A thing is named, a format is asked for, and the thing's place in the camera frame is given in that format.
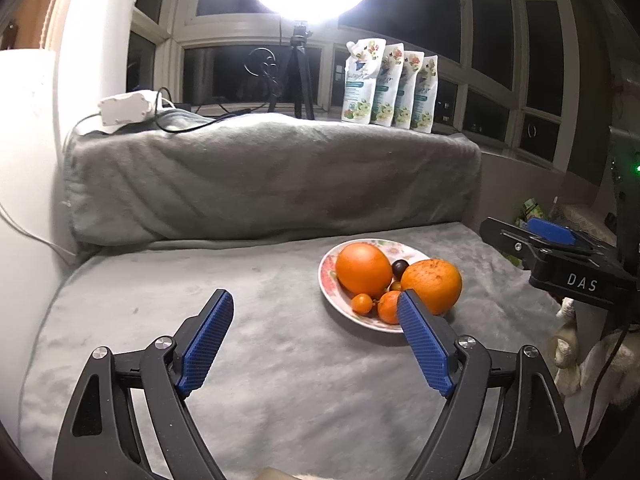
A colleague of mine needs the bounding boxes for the white floral plate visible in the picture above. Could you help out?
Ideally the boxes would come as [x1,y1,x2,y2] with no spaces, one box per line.
[318,238,451,333]

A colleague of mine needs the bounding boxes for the green box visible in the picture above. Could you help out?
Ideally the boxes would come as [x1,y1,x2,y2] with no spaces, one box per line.
[515,199,546,228]

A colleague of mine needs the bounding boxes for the grey fleece blanket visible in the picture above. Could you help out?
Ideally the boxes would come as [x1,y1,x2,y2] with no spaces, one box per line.
[20,112,566,480]

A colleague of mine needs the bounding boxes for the white power strip cord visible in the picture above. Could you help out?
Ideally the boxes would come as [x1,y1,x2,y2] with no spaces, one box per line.
[74,112,103,136]

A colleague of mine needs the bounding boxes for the person's right hand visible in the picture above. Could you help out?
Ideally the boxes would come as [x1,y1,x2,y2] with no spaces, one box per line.
[547,297,586,396]

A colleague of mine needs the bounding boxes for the long white cable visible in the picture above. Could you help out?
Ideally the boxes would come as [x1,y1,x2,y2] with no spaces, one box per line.
[0,205,78,261]

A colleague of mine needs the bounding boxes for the window frame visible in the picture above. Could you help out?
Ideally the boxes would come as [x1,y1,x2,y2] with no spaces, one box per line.
[125,0,616,176]

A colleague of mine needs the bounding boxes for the white green refill pouch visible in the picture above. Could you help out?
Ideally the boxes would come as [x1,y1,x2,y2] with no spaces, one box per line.
[392,51,425,130]
[411,55,440,134]
[370,44,405,127]
[341,40,386,124]

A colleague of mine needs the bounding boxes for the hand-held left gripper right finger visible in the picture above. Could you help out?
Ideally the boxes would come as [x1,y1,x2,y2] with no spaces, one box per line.
[396,289,581,480]

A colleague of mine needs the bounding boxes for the black tripod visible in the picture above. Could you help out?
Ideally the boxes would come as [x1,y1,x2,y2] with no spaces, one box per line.
[267,20,316,121]

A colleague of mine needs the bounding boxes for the rough mandarin orange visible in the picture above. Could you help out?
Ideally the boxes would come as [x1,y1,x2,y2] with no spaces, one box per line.
[400,258,463,316]

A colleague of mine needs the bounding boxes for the large smooth orange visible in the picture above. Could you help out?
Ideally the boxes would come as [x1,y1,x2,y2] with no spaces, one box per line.
[335,242,394,298]

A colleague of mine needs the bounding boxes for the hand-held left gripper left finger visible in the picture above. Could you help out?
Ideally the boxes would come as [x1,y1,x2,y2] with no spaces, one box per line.
[51,289,235,480]

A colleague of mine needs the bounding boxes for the small orange kumquat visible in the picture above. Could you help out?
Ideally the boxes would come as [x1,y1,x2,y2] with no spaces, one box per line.
[377,291,403,325]

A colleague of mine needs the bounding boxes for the white cabinet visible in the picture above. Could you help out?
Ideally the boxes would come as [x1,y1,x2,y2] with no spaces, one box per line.
[0,47,81,411]

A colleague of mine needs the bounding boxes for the white power strip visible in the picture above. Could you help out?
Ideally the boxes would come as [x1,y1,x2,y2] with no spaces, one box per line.
[97,89,158,126]

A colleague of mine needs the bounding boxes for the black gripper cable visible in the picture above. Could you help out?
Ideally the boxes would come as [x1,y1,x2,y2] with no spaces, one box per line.
[585,325,631,446]

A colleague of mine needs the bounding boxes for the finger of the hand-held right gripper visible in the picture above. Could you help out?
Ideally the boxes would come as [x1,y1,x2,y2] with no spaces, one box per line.
[527,218,601,256]
[480,217,546,271]

